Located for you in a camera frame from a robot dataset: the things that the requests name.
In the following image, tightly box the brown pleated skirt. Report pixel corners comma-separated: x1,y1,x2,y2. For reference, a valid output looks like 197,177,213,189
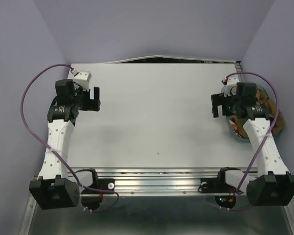
229,88,286,139

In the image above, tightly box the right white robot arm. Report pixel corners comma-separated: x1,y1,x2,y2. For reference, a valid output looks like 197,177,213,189
211,82,294,206

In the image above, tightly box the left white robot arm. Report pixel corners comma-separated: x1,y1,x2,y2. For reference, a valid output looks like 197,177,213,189
29,78,100,210

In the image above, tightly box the orange floral skirt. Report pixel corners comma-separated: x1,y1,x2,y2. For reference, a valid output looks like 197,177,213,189
229,120,241,138

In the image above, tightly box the blue plastic basket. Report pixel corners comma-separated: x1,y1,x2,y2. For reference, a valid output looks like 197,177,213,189
221,82,284,144

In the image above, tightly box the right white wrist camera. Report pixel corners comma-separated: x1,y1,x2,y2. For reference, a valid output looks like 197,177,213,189
221,75,239,97

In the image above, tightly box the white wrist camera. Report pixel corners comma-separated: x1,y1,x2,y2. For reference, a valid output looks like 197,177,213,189
221,75,239,97
73,71,92,90

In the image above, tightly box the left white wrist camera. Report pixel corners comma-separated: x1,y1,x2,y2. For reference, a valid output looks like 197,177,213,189
73,71,92,90

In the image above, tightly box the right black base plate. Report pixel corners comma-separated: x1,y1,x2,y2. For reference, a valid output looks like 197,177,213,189
198,177,236,209

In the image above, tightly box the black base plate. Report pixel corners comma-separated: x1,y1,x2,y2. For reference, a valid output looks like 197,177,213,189
80,178,119,213
198,177,236,209

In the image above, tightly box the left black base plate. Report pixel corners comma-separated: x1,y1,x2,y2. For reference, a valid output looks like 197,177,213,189
80,178,119,213

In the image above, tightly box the aluminium rail frame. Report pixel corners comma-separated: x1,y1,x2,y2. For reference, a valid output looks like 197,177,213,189
20,168,294,235

